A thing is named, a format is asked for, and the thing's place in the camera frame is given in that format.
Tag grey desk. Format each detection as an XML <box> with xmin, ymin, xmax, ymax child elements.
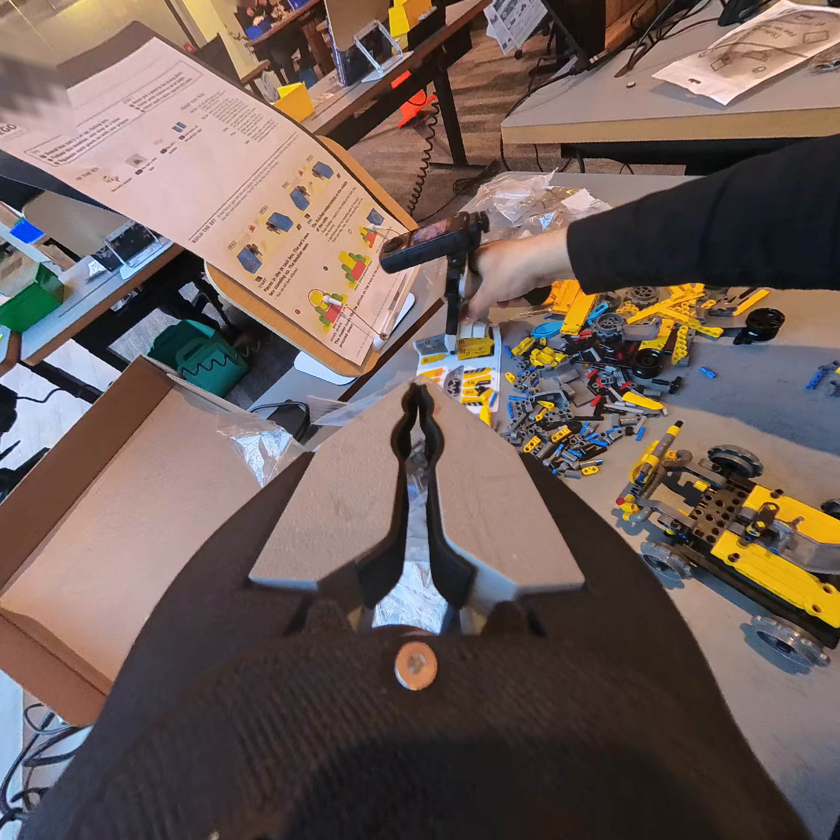
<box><xmin>249</xmin><ymin>171</ymin><xmax>840</xmax><ymax>840</ymax></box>

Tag person's right hand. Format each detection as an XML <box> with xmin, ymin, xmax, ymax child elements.
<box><xmin>459</xmin><ymin>228</ymin><xmax>578</xmax><ymax>326</ymax></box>

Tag green storage bin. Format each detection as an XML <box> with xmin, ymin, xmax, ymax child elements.
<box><xmin>0</xmin><ymin>262</ymin><xmax>67</xmax><ymax>333</ymax></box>

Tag pile of small building pieces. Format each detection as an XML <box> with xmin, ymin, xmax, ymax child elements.
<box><xmin>502</xmin><ymin>315</ymin><xmax>683</xmax><ymax>481</ymax></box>

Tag clear acrylic stand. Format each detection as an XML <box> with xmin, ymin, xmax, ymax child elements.
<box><xmin>354</xmin><ymin>20</ymin><xmax>405</xmax><ymax>84</ymax></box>
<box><xmin>104</xmin><ymin>220</ymin><xmax>166</xmax><ymax>271</ymax></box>

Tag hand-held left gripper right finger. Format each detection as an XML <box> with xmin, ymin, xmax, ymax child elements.
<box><xmin>420</xmin><ymin>384</ymin><xmax>586</xmax><ymax>610</ymax></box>

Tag yellow storage bin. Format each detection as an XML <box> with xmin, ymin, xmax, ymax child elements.
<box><xmin>388</xmin><ymin>0</ymin><xmax>434</xmax><ymax>38</ymax></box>
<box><xmin>272</xmin><ymin>82</ymin><xmax>315</xmax><ymax>123</ymax></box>

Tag cardboard sign with paper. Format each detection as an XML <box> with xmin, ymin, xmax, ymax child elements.
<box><xmin>0</xmin><ymin>23</ymin><xmax>421</xmax><ymax>379</ymax></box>

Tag background grey table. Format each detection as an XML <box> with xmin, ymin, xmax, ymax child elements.
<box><xmin>502</xmin><ymin>0</ymin><xmax>840</xmax><ymax>175</ymax></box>

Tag crumpled clear plastic bag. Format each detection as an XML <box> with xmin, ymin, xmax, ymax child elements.
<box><xmin>472</xmin><ymin>172</ymin><xmax>614</xmax><ymax>240</ymax></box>

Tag teal felt bag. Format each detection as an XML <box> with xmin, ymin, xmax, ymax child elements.
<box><xmin>147</xmin><ymin>319</ymin><xmax>250</xmax><ymax>399</ymax></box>

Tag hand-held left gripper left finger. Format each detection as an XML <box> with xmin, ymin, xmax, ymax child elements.
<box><xmin>248</xmin><ymin>382</ymin><xmax>419</xmax><ymax>608</ymax></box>

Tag hanging printed paper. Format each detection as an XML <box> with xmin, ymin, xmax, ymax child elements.
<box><xmin>486</xmin><ymin>0</ymin><xmax>550</xmax><ymax>55</ymax></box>

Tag white paper sheet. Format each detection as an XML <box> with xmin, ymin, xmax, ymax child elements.
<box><xmin>653</xmin><ymin>0</ymin><xmax>840</xmax><ymax>106</ymax></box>

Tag dark blue cardboard kit box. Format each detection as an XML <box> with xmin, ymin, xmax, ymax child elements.
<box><xmin>0</xmin><ymin>357</ymin><xmax>317</xmax><ymax>726</ymax></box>

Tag background open kit box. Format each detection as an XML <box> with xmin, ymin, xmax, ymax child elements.
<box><xmin>325</xmin><ymin>0</ymin><xmax>404</xmax><ymax>88</ymax></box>

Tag bundle of black floor cables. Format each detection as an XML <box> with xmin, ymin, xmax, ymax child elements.
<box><xmin>0</xmin><ymin>703</ymin><xmax>88</xmax><ymax>824</ymax></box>

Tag black coiled cable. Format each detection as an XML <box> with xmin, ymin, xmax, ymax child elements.
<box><xmin>406</xmin><ymin>98</ymin><xmax>442</xmax><ymax>219</ymax></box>

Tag yellow black toy vehicle model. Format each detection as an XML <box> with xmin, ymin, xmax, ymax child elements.
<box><xmin>616</xmin><ymin>420</ymin><xmax>840</xmax><ymax>672</ymax></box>

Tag person's right forearm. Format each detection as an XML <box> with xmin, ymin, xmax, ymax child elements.
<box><xmin>566</xmin><ymin>134</ymin><xmax>840</xmax><ymax>298</ymax></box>

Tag background dark desk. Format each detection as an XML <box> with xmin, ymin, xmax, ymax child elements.
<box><xmin>302</xmin><ymin>0</ymin><xmax>491</xmax><ymax>166</ymax></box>

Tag yellow grey sticker sheet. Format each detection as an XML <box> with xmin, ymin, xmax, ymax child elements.
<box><xmin>413</xmin><ymin>325</ymin><xmax>504</xmax><ymax>427</ymax></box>

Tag orange traffic cone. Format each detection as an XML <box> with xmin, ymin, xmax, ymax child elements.
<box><xmin>392</xmin><ymin>72</ymin><xmax>438</xmax><ymax>130</ymax></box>

